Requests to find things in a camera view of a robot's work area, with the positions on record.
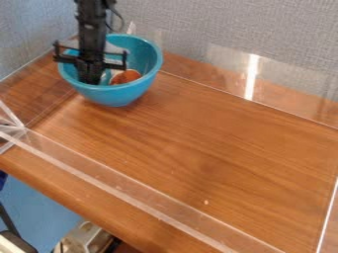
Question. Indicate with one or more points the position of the orange toy mushroom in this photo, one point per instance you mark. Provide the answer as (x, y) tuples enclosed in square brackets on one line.
[(123, 76)]

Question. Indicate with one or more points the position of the white device under table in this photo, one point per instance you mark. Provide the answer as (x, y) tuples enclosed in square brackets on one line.
[(87, 238)]

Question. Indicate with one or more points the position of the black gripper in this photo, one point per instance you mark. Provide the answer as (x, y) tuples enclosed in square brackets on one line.
[(89, 50)]

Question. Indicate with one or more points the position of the black chair frame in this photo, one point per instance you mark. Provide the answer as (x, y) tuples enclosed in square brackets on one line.
[(11, 240)]

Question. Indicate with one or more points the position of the clear acrylic barrier frame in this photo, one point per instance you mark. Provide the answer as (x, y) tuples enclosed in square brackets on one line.
[(218, 164)]

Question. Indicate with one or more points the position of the blue plastic bowl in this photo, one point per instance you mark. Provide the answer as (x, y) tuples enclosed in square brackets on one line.
[(145, 59)]

